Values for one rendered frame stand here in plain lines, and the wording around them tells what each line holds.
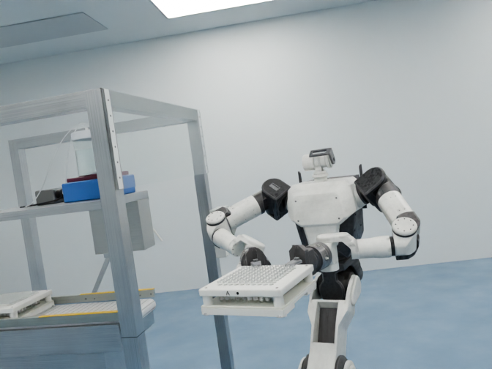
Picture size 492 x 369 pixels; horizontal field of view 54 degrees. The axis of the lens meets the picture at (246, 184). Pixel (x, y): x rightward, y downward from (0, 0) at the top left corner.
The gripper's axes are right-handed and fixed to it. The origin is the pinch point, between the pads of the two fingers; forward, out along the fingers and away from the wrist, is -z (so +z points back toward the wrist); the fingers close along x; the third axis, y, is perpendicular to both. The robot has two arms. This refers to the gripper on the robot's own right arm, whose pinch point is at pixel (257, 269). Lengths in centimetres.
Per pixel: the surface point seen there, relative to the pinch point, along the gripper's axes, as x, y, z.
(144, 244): -7, 40, 44
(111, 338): 23, 53, 26
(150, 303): 18, 41, 46
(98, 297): 15, 64, 57
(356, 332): 101, -82, 203
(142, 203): -23, 39, 47
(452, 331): 100, -143, 178
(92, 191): -30, 55, 33
